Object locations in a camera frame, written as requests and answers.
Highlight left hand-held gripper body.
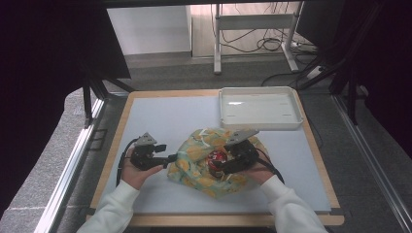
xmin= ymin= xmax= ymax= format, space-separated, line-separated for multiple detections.
xmin=129 ymin=131 xmax=168 ymax=172

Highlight person's right hand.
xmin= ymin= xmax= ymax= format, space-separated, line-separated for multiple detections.
xmin=241 ymin=144 xmax=277 ymax=186

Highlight wooden table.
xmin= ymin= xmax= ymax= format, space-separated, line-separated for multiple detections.
xmin=86 ymin=88 xmax=346 ymax=227

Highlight aluminium rail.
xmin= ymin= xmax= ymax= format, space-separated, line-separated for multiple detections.
xmin=33 ymin=96 xmax=109 ymax=233
xmin=331 ymin=93 xmax=412 ymax=233

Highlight red patterned ball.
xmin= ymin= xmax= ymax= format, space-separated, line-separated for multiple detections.
xmin=206 ymin=150 xmax=228 ymax=175

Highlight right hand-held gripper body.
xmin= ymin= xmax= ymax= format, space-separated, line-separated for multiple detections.
xmin=223 ymin=128 xmax=260 ymax=176

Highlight white plastic tray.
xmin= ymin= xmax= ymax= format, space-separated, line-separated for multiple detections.
xmin=218 ymin=85 xmax=305 ymax=132

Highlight right hand-held gripper black cable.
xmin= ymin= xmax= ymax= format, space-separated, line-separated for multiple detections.
xmin=255 ymin=148 xmax=286 ymax=185

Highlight green cloth with yellow flowers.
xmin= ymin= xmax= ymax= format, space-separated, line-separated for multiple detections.
xmin=166 ymin=127 xmax=270 ymax=200

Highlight white metal desk frame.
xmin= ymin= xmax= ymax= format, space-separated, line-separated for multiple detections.
xmin=212 ymin=1 xmax=304 ymax=76

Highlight left hand-held gripper black cable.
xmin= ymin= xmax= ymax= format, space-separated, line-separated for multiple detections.
xmin=115 ymin=137 xmax=140 ymax=188

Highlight person's left hand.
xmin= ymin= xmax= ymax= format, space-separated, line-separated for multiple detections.
xmin=120 ymin=147 xmax=165 ymax=191

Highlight black tripod stand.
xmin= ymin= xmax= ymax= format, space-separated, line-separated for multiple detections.
xmin=296 ymin=56 xmax=361 ymax=126
xmin=81 ymin=75 xmax=136 ymax=129

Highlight white wall panel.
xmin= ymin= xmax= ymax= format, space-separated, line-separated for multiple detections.
xmin=106 ymin=4 xmax=192 ymax=56

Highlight white power strip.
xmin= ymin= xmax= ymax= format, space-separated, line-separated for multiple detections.
xmin=305 ymin=65 xmax=326 ymax=81

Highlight hand-held gripper black cable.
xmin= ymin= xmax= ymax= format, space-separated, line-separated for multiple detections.
xmin=255 ymin=148 xmax=286 ymax=185
xmin=115 ymin=137 xmax=140 ymax=188

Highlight pale blue-grey table mat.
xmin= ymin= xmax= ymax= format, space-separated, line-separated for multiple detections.
xmin=128 ymin=95 xmax=332 ymax=216

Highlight black curtain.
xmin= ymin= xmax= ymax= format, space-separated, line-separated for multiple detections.
xmin=295 ymin=0 xmax=412 ymax=160
xmin=0 ymin=0 xmax=132 ymax=218

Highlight tangle of black cables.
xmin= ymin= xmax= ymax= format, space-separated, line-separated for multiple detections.
xmin=220 ymin=2 xmax=321 ymax=55

